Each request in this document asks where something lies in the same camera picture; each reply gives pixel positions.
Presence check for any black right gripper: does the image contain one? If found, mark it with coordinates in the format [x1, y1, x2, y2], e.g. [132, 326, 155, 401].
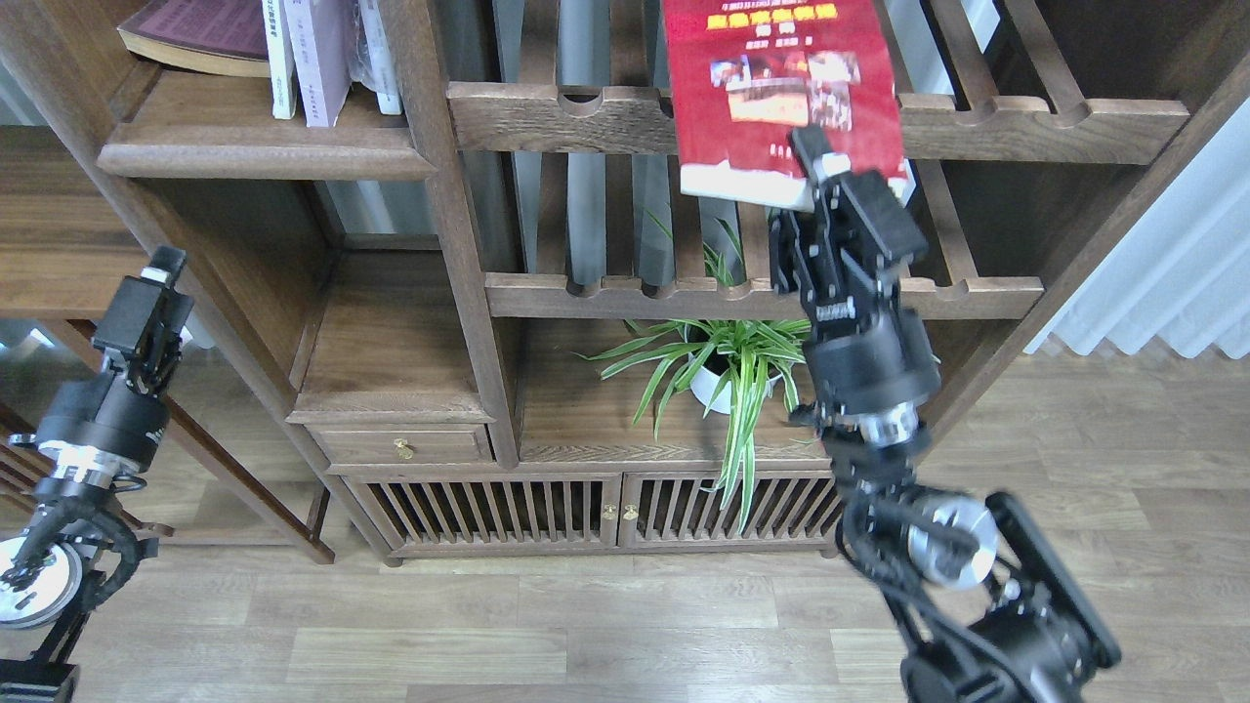
[769, 125, 940, 432]

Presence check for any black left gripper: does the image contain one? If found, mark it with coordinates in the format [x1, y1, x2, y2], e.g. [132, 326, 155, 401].
[8, 246, 193, 484]

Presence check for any red paperback book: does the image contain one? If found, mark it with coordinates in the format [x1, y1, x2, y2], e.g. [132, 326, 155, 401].
[663, 1, 909, 210]

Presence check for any yellow-green paperback book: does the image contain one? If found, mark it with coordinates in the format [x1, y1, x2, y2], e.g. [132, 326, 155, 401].
[263, 0, 298, 120]

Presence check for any white and purple book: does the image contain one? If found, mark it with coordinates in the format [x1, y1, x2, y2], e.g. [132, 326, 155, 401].
[284, 1, 354, 128]

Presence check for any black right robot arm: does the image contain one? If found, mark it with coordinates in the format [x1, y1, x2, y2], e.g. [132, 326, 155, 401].
[770, 126, 1123, 702]

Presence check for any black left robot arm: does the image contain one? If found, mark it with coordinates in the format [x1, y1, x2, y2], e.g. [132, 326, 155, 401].
[1, 246, 193, 702]

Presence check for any green spider plant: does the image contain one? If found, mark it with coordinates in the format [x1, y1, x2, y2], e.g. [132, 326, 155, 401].
[586, 200, 941, 533]

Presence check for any dark wooden bookshelf unit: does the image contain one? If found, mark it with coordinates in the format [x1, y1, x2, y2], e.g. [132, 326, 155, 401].
[3, 1, 1248, 564]

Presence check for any maroon book with cream pages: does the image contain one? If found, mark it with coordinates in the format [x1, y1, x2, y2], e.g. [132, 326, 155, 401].
[118, 1, 270, 78]

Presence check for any brass drawer knob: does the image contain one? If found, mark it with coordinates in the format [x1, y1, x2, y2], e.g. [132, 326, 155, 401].
[393, 437, 415, 460]

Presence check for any white book in plastic wrap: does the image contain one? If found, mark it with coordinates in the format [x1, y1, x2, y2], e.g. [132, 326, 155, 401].
[355, 1, 403, 115]

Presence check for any white pleated curtain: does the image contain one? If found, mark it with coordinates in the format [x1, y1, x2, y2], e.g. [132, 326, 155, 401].
[1025, 103, 1249, 359]

